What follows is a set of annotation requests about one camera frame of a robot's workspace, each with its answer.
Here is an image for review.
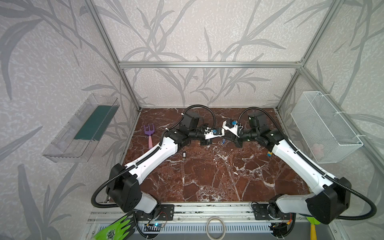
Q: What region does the grey cable loop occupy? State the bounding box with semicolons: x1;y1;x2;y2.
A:
206;216;227;240

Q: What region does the purple pink garden fork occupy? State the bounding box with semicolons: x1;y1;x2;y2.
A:
144;124;155;149

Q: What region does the white wire mesh basket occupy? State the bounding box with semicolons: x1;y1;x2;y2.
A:
291;91;364;164

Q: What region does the green yellow toy shovel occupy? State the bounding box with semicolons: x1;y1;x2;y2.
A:
307;217;320;240

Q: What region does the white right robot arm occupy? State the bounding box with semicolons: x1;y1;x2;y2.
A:
223;115;351;224

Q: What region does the clear plastic wall shelf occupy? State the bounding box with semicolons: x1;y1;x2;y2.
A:
43;94;120;163

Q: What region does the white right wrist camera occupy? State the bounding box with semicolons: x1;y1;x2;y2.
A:
222;119;244;137

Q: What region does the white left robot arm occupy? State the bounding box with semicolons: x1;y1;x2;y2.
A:
106;113;225;214

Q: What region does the green black work glove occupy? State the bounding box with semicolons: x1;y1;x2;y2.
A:
92;214;136;240

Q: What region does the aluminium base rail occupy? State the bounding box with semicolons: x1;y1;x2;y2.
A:
86;201;316;240

